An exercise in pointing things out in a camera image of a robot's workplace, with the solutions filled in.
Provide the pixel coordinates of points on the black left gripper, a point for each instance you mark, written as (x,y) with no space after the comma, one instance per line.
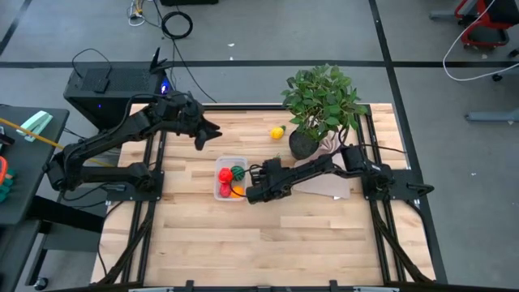
(182,113)

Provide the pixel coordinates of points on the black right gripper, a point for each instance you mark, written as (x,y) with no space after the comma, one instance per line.
(271,180)

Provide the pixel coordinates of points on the green striped toy watermelon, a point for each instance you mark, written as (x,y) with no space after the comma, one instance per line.
(238,173)

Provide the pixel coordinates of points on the orange toy orange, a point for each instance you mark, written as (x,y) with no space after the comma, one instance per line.
(237,192)

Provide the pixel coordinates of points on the pink-red toy fruit green spots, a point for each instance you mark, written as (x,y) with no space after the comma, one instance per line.
(225,190)

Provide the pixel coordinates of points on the yellow toy fruit green top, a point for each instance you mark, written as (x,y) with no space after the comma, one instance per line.
(277,132)

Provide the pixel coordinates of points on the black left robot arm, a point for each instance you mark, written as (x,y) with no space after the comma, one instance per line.
(101,142)

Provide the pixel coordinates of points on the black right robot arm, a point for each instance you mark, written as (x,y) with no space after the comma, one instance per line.
(344,162)

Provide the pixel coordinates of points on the clear plastic tupperware container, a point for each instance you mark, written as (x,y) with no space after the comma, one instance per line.
(231,160)

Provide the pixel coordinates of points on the beige cloth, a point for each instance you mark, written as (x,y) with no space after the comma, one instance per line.
(324,184)

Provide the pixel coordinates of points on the green plant in black pot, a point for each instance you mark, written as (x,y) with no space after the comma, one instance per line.
(320,99)

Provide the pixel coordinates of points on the black computer tower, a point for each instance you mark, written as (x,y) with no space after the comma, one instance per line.
(113,89)

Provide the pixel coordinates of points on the small black box on tower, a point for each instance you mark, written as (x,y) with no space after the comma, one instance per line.
(101,85)

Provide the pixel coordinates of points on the mint green stapler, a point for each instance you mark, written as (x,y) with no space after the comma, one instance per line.
(34,123)

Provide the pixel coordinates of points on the black side desk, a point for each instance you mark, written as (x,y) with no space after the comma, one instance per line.
(28,190)

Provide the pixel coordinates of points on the green and orange desk items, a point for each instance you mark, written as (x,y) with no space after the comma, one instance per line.
(3,182)

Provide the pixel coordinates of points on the grey floor beam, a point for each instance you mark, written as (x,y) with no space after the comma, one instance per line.
(490,116)

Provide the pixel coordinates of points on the grey floor stand leg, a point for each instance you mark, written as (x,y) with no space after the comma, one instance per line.
(444,14)

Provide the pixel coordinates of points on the red wheeled cart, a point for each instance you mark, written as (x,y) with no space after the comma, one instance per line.
(486,20)

